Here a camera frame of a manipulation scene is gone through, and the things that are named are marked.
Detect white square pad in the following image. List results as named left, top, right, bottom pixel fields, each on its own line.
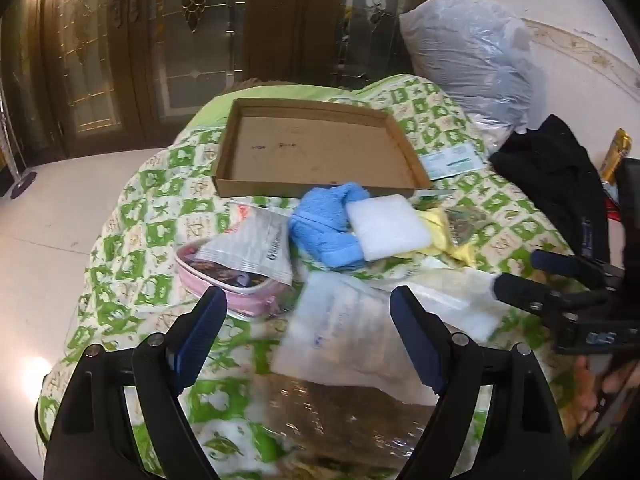
left=346, top=194, right=433, bottom=262

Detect green patterned blanket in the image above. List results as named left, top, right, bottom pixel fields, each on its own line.
left=35, top=74, right=601, bottom=480

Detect silver foil packet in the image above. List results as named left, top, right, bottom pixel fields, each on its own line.
left=200, top=205, right=296, bottom=286

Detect person's right hand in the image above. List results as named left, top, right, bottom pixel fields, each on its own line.
left=570, top=355, right=640, bottom=441

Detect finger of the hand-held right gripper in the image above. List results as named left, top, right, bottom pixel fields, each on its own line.
left=492, top=272, right=608, bottom=333
left=530, top=250, right=626, bottom=291

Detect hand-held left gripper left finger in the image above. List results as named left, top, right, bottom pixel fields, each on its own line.
left=42, top=286, right=228, bottom=480

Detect yellow towel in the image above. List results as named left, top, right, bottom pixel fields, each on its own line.
left=417, top=207, right=493, bottom=267

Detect clear plastic wrapped packet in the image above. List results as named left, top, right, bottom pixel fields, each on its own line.
left=245, top=375, right=436, bottom=480

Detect black cloth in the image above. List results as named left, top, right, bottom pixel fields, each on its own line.
left=489, top=114, right=623, bottom=291

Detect green white paper packet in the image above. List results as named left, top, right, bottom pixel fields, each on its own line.
left=420, top=142, right=483, bottom=181

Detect clear bag of beige filling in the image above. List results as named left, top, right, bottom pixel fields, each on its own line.
left=470, top=110, right=531, bottom=153

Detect blue towel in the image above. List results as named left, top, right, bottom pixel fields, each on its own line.
left=287, top=182, right=371, bottom=271

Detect gold snack packet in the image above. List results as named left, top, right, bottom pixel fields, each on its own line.
left=600, top=127, right=633, bottom=183

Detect clear packet of white gauze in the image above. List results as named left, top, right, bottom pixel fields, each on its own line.
left=272, top=272, right=438, bottom=406

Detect pink clear pouch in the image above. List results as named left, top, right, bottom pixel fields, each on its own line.
left=174, top=240, right=278, bottom=321

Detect wooden glass doors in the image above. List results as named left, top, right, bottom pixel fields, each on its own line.
left=0, top=0, right=461, bottom=161

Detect shallow cardboard box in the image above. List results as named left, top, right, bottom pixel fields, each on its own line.
left=212, top=97, right=433, bottom=200

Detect floor stand with purple base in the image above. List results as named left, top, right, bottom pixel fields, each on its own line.
left=0, top=100, right=38, bottom=200

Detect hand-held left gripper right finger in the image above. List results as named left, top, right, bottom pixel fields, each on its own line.
left=389, top=285, right=573, bottom=480

